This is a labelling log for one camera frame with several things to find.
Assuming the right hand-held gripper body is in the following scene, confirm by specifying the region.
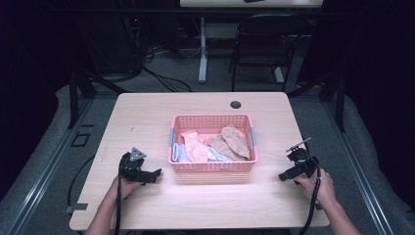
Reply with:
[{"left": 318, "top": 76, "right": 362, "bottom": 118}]
[{"left": 285, "top": 137, "right": 319, "bottom": 180}]

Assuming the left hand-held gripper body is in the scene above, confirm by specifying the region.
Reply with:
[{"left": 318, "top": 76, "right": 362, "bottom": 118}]
[{"left": 118, "top": 147, "right": 155, "bottom": 184}]

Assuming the white sock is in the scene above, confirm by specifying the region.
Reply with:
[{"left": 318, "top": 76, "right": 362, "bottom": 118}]
[{"left": 171, "top": 142, "right": 233, "bottom": 164}]

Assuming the pink sock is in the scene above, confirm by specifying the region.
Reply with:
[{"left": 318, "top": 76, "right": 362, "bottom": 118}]
[{"left": 180, "top": 129, "right": 209, "bottom": 164}]

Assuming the tan sock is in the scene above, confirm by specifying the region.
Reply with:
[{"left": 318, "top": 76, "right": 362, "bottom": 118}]
[
  {"left": 207, "top": 134, "right": 248, "bottom": 163},
  {"left": 220, "top": 125, "right": 253, "bottom": 161}
]

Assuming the pink plastic basket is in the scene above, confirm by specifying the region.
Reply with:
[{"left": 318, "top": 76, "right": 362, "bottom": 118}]
[{"left": 167, "top": 114, "right": 258, "bottom": 173}]

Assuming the person's left hand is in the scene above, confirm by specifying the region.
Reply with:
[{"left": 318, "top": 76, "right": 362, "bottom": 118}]
[{"left": 112, "top": 175, "right": 145, "bottom": 201}]

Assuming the person's right hand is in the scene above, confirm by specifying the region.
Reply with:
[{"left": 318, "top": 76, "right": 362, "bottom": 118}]
[{"left": 294, "top": 167, "right": 338, "bottom": 210}]

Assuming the black metal stand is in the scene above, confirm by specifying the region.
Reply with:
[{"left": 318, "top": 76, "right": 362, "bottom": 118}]
[
  {"left": 287, "top": 19, "right": 347, "bottom": 133},
  {"left": 67, "top": 19, "right": 128, "bottom": 129}
]

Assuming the black chair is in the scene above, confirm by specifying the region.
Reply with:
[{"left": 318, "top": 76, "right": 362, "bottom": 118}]
[{"left": 228, "top": 13, "right": 304, "bottom": 93}]

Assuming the white desk in background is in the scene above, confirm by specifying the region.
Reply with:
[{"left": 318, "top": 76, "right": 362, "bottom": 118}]
[{"left": 179, "top": 0, "right": 325, "bottom": 84}]

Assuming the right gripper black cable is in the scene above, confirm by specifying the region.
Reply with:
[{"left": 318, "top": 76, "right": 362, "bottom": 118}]
[{"left": 297, "top": 156, "right": 323, "bottom": 235}]

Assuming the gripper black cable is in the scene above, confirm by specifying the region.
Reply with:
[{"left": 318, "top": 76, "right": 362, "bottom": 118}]
[
  {"left": 297, "top": 156, "right": 323, "bottom": 235},
  {"left": 114, "top": 158, "right": 126, "bottom": 235}
]

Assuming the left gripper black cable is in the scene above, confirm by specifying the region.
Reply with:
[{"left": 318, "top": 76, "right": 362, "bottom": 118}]
[{"left": 114, "top": 158, "right": 126, "bottom": 235}]

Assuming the black floor cable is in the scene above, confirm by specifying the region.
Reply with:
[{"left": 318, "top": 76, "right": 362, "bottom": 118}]
[{"left": 123, "top": 16, "right": 193, "bottom": 94}]

